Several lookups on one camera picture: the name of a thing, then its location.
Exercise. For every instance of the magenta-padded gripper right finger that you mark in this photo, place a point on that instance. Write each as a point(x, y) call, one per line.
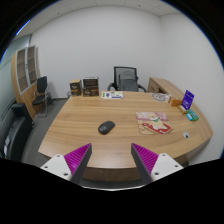
point(163, 164)

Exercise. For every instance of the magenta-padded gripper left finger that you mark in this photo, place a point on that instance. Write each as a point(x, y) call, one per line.
point(56, 165)

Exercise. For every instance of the black computer mouse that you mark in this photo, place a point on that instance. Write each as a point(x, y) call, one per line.
point(106, 127)

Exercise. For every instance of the pink cartoon print mouse pad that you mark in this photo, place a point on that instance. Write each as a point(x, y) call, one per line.
point(153, 123)

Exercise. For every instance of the black sofa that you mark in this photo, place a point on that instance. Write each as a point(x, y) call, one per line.
point(15, 133)

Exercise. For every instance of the blue pack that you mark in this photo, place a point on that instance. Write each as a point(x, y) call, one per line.
point(189, 117)

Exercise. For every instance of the green pack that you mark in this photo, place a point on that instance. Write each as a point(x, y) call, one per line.
point(194, 115)

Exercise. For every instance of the wooden card stand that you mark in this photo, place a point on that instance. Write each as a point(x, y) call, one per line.
point(182, 109)

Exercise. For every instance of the orange box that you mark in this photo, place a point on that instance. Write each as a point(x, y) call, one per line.
point(174, 101)

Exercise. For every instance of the round grey pad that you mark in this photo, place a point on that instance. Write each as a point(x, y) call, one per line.
point(160, 97)

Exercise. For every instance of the purple card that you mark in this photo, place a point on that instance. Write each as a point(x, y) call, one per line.
point(187, 99)

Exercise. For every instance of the small brown cardboard box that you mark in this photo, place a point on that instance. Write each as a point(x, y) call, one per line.
point(75, 88)

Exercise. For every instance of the black visitor chair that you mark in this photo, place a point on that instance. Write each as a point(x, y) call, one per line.
point(41, 86)

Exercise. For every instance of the large open brown box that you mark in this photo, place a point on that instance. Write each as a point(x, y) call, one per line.
point(90, 88)

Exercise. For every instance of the white printed paper sheet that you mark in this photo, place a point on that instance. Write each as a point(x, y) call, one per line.
point(112, 95)

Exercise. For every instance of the grey backpack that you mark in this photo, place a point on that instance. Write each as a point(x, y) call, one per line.
point(128, 82)

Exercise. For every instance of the wooden shelf unit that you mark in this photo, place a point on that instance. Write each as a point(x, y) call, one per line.
point(23, 70)

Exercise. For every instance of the black mesh office chair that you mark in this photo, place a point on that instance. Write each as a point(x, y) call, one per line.
point(125, 69)

